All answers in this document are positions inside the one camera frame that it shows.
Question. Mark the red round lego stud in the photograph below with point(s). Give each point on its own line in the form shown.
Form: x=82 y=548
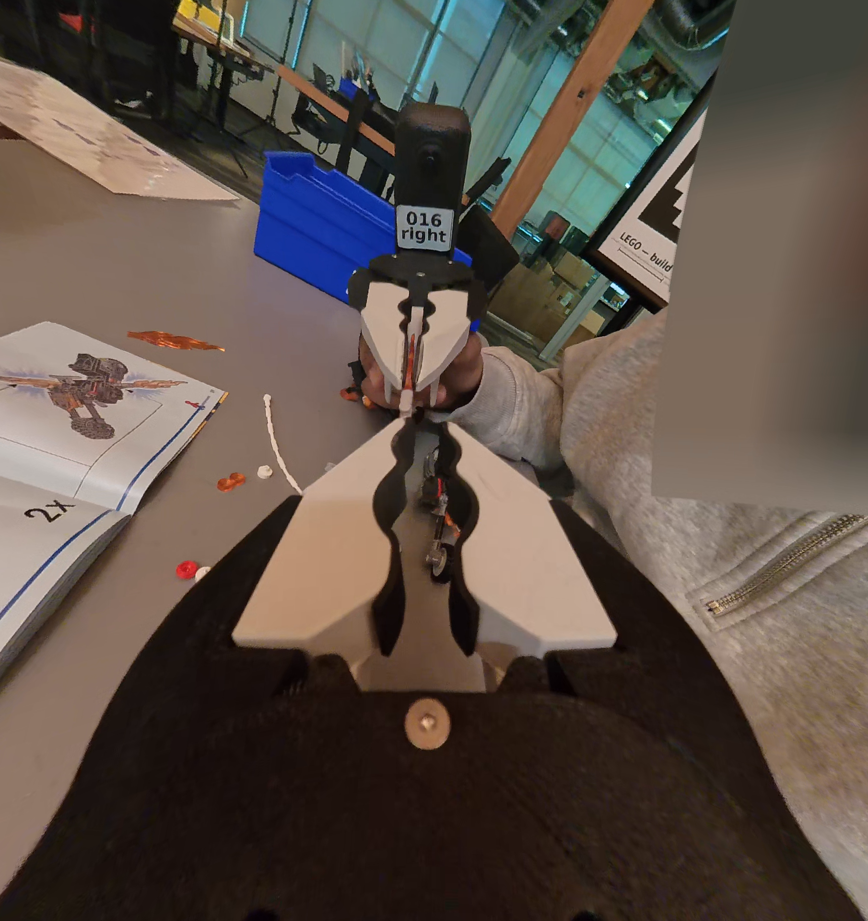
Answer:
x=186 y=570

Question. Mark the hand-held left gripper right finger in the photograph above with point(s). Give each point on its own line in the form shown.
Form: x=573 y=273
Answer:
x=531 y=568

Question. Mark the wooden post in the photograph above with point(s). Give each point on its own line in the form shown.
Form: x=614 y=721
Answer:
x=571 y=108

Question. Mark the stack of cardboard boxes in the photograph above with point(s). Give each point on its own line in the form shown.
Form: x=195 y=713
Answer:
x=549 y=302

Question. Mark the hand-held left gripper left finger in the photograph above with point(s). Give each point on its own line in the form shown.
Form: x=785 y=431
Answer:
x=312 y=568

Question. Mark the background wooden table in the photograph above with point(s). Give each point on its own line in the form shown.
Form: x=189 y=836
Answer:
x=333 y=108

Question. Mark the black framed marker sign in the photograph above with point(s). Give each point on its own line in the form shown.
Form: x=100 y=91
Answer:
x=650 y=216

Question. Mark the lego instruction booklet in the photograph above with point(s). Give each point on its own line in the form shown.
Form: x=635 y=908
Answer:
x=60 y=446

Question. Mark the white printed board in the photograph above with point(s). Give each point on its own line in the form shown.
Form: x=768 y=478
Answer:
x=81 y=129

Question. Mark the grey zip hoodie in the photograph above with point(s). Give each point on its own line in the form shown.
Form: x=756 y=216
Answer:
x=765 y=647

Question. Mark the black angled panel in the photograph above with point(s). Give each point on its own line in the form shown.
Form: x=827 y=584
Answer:
x=495 y=248

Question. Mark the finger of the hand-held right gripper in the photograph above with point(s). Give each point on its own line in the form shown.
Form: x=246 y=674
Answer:
x=445 y=331
x=387 y=331

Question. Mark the transparent orange lego flame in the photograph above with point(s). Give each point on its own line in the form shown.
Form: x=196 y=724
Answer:
x=411 y=360
x=175 y=340

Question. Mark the person's right hand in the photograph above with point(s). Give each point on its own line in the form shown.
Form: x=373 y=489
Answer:
x=455 y=378

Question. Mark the black lego motorcycle model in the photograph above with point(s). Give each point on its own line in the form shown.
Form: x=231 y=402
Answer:
x=440 y=518

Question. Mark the black and orange lego assembly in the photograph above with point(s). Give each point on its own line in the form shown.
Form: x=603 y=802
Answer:
x=351 y=385

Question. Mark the small white lego bar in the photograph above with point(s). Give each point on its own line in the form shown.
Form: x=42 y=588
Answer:
x=405 y=403

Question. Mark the blue plastic bin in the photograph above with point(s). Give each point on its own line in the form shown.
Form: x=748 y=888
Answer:
x=312 y=216

